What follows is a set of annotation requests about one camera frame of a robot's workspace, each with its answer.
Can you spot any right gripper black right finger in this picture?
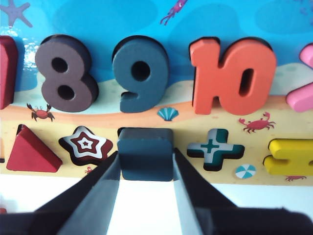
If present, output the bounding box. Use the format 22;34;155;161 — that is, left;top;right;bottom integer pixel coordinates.
172;147;245;235

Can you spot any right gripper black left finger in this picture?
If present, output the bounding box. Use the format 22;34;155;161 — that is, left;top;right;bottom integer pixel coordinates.
29;151;121;235

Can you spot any dark blue square block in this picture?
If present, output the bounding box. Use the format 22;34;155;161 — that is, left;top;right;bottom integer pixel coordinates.
117;127;175;182

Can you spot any red triangle block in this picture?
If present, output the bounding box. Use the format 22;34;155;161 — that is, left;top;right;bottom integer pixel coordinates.
6;124;63;173

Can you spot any yellow equals sign piece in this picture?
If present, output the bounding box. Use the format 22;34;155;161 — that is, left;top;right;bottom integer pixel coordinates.
263;138;313;176

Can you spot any dark blue number nine piece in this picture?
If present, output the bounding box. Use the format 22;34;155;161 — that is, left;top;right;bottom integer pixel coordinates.
112;35;170;114

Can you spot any orange number ten piece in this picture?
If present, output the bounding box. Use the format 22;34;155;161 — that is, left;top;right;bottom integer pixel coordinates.
189;36;278;116

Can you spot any brown number eight piece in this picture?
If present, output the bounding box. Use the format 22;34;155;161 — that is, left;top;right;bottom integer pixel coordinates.
35;34;99;113

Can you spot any pink math sign piece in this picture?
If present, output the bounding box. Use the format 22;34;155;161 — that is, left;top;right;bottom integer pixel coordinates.
285;45;313;113

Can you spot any red number seven piece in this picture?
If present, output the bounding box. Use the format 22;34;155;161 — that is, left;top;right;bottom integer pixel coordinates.
0;36;18;110

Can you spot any colourful wooden puzzle board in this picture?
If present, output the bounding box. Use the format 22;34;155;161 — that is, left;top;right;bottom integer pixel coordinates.
0;0;313;185

